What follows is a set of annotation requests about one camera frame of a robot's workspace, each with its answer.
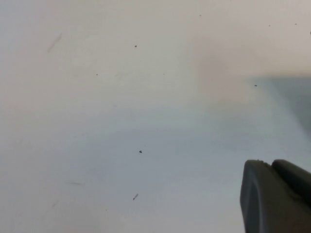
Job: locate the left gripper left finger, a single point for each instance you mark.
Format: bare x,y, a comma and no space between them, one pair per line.
267,206

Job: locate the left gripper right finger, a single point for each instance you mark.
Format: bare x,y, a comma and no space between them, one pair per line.
296,177

